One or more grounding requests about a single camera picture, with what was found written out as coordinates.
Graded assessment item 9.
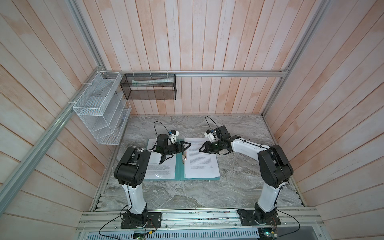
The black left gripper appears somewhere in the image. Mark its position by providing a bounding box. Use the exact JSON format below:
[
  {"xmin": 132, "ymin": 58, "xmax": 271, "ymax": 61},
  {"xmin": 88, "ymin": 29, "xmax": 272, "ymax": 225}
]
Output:
[{"xmin": 164, "ymin": 140, "xmax": 191, "ymax": 155}]

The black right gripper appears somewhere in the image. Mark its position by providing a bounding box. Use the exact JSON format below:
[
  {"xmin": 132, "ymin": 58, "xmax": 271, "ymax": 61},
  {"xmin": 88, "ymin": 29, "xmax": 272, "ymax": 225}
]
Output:
[{"xmin": 198, "ymin": 140, "xmax": 223, "ymax": 154}]

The green file folder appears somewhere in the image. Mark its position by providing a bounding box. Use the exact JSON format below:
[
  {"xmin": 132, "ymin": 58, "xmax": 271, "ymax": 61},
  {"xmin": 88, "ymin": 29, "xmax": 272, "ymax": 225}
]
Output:
[{"xmin": 156, "ymin": 154, "xmax": 220, "ymax": 181}]

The printed paper sheet dense text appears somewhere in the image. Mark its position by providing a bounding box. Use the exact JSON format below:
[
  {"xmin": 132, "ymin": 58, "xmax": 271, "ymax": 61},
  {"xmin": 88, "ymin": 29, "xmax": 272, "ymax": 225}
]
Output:
[{"xmin": 145, "ymin": 153, "xmax": 177, "ymax": 180}]

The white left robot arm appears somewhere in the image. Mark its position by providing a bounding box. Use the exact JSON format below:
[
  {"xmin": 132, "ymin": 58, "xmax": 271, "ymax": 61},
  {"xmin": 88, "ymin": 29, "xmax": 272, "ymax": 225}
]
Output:
[{"xmin": 114, "ymin": 134, "xmax": 191, "ymax": 229}]

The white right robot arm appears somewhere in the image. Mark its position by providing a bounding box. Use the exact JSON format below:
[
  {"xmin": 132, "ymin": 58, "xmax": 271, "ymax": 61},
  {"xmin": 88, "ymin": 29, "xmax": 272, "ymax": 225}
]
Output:
[{"xmin": 199, "ymin": 126, "xmax": 294, "ymax": 226}]

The metal folder clip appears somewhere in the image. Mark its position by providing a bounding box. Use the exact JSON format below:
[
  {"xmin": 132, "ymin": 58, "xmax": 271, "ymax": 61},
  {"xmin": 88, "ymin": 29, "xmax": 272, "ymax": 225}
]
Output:
[{"xmin": 182, "ymin": 152, "xmax": 187, "ymax": 165}]

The black mesh basket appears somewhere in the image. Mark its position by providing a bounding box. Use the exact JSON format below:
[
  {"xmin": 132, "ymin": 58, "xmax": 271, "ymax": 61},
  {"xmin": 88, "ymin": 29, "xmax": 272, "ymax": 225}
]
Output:
[{"xmin": 120, "ymin": 73, "xmax": 177, "ymax": 101}]

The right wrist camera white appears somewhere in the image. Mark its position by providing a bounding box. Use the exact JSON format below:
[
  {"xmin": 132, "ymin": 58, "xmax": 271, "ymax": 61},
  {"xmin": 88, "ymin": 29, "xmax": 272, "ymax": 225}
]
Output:
[{"xmin": 204, "ymin": 130, "xmax": 217, "ymax": 143}]

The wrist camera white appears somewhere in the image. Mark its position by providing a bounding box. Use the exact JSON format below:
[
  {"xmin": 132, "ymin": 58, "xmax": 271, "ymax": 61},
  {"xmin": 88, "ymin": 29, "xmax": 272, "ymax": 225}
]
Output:
[
  {"xmin": 169, "ymin": 130, "xmax": 179, "ymax": 139},
  {"xmin": 204, "ymin": 130, "xmax": 217, "ymax": 143}
]

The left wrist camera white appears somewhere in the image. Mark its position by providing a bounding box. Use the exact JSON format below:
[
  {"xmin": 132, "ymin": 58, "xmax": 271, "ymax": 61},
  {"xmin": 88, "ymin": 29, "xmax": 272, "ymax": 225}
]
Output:
[{"xmin": 169, "ymin": 130, "xmax": 179, "ymax": 139}]

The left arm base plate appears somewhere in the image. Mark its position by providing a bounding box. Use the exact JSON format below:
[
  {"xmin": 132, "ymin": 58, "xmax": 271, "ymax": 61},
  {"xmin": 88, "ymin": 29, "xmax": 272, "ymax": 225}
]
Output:
[{"xmin": 121, "ymin": 212, "xmax": 162, "ymax": 229}]

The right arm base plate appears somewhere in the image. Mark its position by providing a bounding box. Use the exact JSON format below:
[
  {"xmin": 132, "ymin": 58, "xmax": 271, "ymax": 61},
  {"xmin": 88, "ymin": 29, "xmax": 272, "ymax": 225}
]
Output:
[{"xmin": 237, "ymin": 209, "xmax": 281, "ymax": 226}]

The white wire mesh shelf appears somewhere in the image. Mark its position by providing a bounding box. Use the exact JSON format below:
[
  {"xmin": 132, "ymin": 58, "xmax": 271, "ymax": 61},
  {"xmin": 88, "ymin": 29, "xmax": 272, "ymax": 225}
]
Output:
[{"xmin": 73, "ymin": 72, "xmax": 132, "ymax": 145}]

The horizontal aluminium frame bar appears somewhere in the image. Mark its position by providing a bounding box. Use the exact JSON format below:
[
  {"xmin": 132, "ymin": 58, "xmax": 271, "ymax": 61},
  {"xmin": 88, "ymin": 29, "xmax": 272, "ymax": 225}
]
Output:
[{"xmin": 117, "ymin": 70, "xmax": 288, "ymax": 78}]

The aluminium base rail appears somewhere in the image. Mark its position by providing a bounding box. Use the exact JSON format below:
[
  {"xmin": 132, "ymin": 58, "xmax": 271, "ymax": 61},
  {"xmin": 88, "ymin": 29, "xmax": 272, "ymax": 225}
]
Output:
[{"xmin": 76, "ymin": 207, "xmax": 325, "ymax": 233}]

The left aluminium frame bar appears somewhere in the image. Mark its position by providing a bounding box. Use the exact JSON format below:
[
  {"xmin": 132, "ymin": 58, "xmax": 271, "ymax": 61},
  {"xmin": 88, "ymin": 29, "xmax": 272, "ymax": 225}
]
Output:
[{"xmin": 1, "ymin": 66, "xmax": 105, "ymax": 215}]

